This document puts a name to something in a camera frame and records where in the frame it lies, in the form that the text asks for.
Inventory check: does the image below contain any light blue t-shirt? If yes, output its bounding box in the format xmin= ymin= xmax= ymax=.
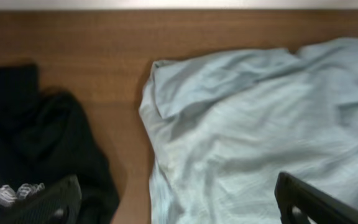
xmin=139 ymin=39 xmax=358 ymax=224

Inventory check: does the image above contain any black t-shirt with logo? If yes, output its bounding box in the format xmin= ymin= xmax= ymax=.
xmin=0 ymin=64 xmax=119 ymax=223

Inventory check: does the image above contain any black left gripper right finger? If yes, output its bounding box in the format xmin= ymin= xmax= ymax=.
xmin=275 ymin=172 xmax=358 ymax=224

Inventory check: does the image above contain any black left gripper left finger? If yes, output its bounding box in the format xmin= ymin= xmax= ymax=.
xmin=0 ymin=175 xmax=82 ymax=224

